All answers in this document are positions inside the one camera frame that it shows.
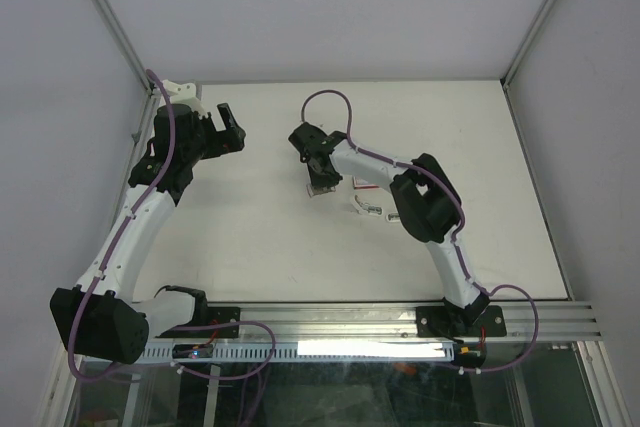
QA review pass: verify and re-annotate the red white staple box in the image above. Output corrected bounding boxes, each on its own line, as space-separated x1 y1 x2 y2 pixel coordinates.
352 177 379 190

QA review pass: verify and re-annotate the pink stapler top cover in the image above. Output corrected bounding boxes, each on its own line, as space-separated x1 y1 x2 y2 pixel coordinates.
386 213 400 223

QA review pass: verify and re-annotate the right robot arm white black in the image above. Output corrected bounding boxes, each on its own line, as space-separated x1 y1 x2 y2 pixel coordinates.
289 122 490 334

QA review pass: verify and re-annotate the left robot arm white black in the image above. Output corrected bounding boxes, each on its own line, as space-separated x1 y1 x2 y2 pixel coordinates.
50 103 246 365

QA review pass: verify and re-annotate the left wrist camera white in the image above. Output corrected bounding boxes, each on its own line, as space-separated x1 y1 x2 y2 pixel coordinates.
162 79 207 119

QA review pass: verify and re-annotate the aluminium mounting rail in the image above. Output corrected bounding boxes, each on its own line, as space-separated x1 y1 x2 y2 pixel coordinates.
208 301 602 343

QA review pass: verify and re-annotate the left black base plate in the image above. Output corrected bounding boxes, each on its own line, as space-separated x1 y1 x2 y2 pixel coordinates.
160 305 241 340

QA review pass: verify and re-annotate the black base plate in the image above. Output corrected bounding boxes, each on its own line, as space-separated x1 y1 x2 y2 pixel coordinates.
415 304 507 340
160 305 241 340

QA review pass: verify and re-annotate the white slotted cable duct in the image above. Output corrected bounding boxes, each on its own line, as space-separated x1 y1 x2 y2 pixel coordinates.
138 340 454 364

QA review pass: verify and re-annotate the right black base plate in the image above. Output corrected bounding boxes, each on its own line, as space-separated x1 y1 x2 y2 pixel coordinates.
415 304 507 340

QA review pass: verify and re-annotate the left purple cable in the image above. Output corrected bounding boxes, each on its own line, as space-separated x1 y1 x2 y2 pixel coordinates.
65 68 277 383

